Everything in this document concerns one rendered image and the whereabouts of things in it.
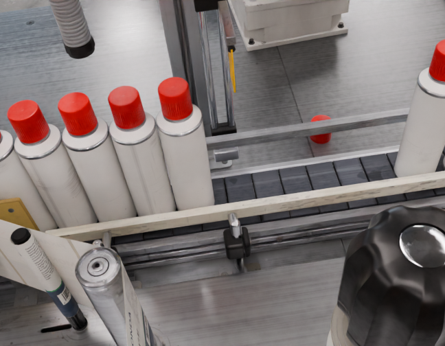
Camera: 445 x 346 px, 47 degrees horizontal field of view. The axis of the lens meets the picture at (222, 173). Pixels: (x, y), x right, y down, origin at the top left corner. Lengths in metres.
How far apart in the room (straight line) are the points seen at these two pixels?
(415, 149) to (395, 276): 0.39
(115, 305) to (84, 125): 0.20
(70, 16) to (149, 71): 0.41
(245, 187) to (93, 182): 0.21
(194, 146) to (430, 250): 0.33
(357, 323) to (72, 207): 0.41
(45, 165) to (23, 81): 0.48
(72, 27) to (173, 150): 0.17
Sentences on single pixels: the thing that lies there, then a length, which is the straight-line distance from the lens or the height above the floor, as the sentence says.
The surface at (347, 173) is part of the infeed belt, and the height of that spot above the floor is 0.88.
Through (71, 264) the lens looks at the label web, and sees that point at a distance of 0.52.
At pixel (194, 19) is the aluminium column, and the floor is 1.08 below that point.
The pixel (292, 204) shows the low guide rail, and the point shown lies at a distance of 0.65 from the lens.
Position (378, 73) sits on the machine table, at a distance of 0.97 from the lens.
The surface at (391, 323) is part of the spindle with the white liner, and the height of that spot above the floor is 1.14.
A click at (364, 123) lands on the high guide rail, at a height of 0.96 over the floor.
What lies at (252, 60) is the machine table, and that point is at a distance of 0.99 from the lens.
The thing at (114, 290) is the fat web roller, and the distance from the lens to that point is 0.45.
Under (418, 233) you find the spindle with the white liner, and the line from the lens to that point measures 0.31.
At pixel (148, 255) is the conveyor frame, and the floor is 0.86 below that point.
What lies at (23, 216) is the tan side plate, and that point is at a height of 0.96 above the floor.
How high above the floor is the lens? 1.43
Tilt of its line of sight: 49 degrees down
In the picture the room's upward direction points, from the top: 7 degrees counter-clockwise
